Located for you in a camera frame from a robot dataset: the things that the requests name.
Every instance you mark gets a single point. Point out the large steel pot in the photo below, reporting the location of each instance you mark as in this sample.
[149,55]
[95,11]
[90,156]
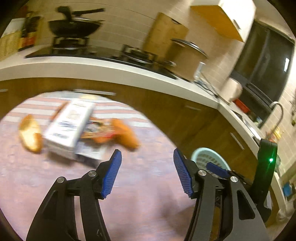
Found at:
[183,58]

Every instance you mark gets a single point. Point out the wooden cutting board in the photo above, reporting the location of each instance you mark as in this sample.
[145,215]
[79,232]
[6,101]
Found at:
[160,34]

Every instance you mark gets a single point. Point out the white plastic trash basket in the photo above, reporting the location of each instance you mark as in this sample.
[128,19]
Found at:
[202,156]

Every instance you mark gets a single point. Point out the white kitchen countertop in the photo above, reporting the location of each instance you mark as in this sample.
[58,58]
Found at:
[129,78]

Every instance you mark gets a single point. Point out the black wok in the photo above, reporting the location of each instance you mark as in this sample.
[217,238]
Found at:
[73,25]

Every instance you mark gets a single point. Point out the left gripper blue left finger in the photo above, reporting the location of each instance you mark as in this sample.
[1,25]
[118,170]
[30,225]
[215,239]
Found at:
[108,172]

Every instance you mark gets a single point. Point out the yellow plastic basket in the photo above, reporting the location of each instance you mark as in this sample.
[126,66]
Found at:
[9,44]

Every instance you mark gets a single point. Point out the wooden lower cabinets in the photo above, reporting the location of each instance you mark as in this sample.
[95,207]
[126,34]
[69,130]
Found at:
[147,175]

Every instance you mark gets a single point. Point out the large pomelo peel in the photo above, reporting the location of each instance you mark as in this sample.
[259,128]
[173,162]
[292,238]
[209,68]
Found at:
[30,134]

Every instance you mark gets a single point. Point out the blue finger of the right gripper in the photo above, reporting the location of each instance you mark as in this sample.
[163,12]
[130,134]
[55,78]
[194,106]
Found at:
[220,172]

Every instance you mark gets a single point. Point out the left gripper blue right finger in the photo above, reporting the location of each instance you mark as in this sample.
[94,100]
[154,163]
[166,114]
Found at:
[183,173]

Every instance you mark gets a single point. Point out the white electric kettle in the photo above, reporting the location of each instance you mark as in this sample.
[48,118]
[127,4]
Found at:
[231,90]

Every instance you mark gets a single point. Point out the orange peel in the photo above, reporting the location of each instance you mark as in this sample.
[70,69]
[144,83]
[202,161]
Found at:
[124,135]

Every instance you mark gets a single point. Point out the gas stove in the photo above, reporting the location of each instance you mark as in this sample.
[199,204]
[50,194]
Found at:
[79,47]

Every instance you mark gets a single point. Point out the orange snack wrapper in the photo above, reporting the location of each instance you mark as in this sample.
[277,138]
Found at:
[99,130]

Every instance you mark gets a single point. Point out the upper wall cabinet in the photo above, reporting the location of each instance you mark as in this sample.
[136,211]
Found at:
[230,18]

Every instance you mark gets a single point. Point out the white cardboard box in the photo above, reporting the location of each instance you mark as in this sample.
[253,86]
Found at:
[63,133]

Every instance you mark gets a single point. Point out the sauce bottles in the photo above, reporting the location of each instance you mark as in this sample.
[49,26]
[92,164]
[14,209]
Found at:
[29,31]

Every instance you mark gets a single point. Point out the black white carton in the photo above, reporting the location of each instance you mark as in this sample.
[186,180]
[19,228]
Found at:
[90,153]

